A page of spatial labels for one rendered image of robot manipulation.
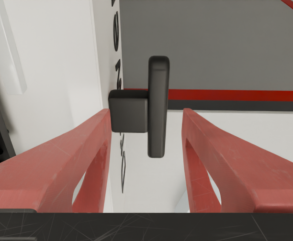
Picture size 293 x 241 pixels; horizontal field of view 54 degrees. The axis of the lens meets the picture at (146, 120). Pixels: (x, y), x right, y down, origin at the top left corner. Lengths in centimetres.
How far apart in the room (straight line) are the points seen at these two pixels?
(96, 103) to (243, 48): 47
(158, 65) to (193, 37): 47
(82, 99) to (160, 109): 5
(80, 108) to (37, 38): 11
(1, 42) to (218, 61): 37
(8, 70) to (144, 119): 13
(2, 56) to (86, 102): 11
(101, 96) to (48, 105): 13
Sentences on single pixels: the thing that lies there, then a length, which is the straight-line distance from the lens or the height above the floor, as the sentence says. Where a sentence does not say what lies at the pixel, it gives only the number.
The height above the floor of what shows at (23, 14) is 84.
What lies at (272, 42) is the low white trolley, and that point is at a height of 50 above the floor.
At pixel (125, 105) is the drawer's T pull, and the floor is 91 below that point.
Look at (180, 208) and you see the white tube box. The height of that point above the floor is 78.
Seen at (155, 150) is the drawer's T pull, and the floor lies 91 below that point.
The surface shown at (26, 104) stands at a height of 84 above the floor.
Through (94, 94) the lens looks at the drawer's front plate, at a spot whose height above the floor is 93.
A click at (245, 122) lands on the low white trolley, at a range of 39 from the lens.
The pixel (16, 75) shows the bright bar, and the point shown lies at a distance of 26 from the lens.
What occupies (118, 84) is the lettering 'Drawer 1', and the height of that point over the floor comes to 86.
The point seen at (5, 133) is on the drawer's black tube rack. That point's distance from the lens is 28.
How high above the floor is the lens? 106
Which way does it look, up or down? 54 degrees down
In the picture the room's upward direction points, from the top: 178 degrees counter-clockwise
